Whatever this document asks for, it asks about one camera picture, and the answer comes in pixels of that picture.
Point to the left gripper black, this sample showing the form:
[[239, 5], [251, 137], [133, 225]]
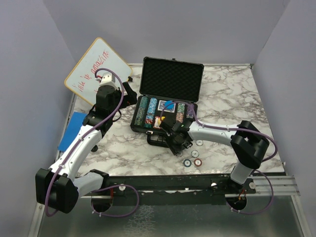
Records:
[[131, 98]]

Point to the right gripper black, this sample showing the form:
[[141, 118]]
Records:
[[176, 148]]

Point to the red playing card deck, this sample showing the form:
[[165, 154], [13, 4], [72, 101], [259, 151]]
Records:
[[157, 123]]

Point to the blue round dealer button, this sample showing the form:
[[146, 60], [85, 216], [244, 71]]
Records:
[[169, 105]]

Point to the black poker set case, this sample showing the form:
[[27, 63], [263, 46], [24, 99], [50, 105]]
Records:
[[166, 80]]

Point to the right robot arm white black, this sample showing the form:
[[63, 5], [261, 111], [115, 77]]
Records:
[[248, 143]]

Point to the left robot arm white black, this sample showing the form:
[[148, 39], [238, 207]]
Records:
[[58, 187]]

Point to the green red chip stack row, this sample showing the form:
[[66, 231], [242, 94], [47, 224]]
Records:
[[180, 112]]

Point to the blue playing card deck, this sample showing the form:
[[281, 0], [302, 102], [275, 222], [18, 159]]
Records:
[[161, 106]]

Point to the purple blue chip stack row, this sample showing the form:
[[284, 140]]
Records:
[[190, 111]]

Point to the white poker chip upper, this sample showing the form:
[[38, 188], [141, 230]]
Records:
[[199, 142]]

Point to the green white poker chip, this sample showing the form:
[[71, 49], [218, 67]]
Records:
[[195, 154]]

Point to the red poker chip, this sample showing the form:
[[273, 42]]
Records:
[[197, 162]]

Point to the blue flat sheet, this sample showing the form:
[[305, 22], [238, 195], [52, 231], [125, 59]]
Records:
[[72, 130]]

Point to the red black marker cap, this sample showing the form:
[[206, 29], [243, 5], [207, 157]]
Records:
[[94, 149]]

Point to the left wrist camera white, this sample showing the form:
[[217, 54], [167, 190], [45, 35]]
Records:
[[108, 79]]

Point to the whiteboard with yellow frame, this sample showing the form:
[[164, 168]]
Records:
[[100, 59]]

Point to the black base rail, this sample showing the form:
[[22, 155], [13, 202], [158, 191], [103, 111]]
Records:
[[170, 190]]

